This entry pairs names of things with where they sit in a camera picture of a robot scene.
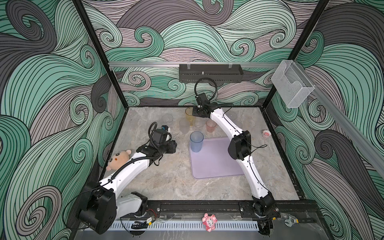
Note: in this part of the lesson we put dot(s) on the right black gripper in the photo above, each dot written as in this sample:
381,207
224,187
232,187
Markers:
195,111

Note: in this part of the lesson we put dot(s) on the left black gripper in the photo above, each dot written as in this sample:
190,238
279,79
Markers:
172,145

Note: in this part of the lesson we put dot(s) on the yellow translucent cup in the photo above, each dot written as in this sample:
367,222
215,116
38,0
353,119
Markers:
189,115

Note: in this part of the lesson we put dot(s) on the blue translucent cup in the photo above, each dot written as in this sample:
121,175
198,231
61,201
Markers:
196,141

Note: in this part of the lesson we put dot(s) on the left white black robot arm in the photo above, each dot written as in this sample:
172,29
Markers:
100,203

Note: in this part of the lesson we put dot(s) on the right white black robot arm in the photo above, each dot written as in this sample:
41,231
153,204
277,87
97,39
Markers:
240,149

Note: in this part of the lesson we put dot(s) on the lilac plastic tray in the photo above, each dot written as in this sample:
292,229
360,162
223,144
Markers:
213,160

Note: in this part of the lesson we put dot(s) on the pink translucent cup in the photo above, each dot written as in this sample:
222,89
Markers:
211,126

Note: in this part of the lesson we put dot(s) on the frosted clear cup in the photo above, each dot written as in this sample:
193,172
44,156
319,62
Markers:
184,126

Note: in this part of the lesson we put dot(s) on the clear glass cup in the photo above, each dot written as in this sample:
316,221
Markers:
167,119

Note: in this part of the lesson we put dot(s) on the bear plush toy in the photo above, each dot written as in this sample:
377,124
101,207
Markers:
118,160

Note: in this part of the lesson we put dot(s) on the small pink white toy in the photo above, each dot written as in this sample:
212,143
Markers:
266,133

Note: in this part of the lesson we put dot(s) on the pink flower toy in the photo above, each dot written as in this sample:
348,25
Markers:
209,221

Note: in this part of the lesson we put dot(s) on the silver adjustable wrench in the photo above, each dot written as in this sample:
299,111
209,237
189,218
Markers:
290,221

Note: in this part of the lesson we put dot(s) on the black wall-mounted rack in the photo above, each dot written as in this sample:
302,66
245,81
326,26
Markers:
220,73

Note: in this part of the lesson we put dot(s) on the white slotted cable duct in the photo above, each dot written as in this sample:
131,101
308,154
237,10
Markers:
188,226

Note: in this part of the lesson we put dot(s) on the clear acrylic wall box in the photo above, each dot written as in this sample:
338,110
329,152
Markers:
292,83

